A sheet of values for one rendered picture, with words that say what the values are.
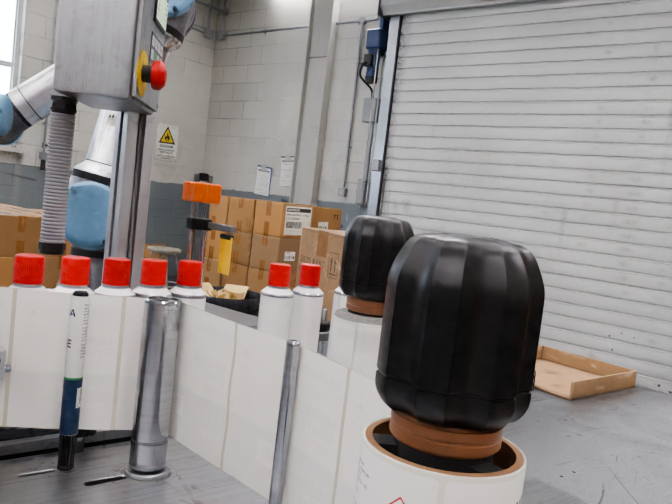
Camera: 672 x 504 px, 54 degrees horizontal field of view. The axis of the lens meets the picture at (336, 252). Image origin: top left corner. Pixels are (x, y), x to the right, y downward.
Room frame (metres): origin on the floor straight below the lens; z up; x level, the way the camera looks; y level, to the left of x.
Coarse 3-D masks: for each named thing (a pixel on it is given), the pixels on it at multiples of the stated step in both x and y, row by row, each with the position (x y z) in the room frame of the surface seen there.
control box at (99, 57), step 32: (64, 0) 0.81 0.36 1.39; (96, 0) 0.82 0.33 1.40; (128, 0) 0.82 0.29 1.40; (64, 32) 0.81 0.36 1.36; (96, 32) 0.82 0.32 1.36; (128, 32) 0.82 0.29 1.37; (160, 32) 0.95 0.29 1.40; (64, 64) 0.81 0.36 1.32; (96, 64) 0.82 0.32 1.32; (128, 64) 0.82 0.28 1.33; (96, 96) 0.83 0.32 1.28; (128, 96) 0.82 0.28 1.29
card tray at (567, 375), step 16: (544, 352) 1.75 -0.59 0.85; (560, 352) 1.71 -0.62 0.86; (544, 368) 1.63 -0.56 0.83; (560, 368) 1.65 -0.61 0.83; (576, 368) 1.67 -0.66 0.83; (592, 368) 1.64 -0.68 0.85; (608, 368) 1.61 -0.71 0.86; (624, 368) 1.58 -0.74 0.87; (544, 384) 1.46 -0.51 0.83; (560, 384) 1.48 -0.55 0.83; (576, 384) 1.38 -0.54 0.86; (592, 384) 1.42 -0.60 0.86; (608, 384) 1.47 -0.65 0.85; (624, 384) 1.52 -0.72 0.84
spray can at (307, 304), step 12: (312, 264) 1.05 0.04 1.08; (300, 276) 1.04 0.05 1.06; (312, 276) 1.03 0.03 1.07; (300, 288) 1.03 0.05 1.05; (312, 288) 1.03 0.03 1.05; (300, 300) 1.02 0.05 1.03; (312, 300) 1.02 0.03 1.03; (300, 312) 1.02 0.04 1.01; (312, 312) 1.03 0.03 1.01; (300, 324) 1.02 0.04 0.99; (312, 324) 1.03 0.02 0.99; (300, 336) 1.02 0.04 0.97; (312, 336) 1.03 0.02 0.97; (312, 348) 1.03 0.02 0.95
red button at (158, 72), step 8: (152, 64) 0.84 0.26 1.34; (160, 64) 0.85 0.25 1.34; (144, 72) 0.85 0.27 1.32; (152, 72) 0.84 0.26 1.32; (160, 72) 0.84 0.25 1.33; (144, 80) 0.85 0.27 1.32; (152, 80) 0.84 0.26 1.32; (160, 80) 0.85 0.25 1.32; (152, 88) 0.85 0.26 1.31; (160, 88) 0.86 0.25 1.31
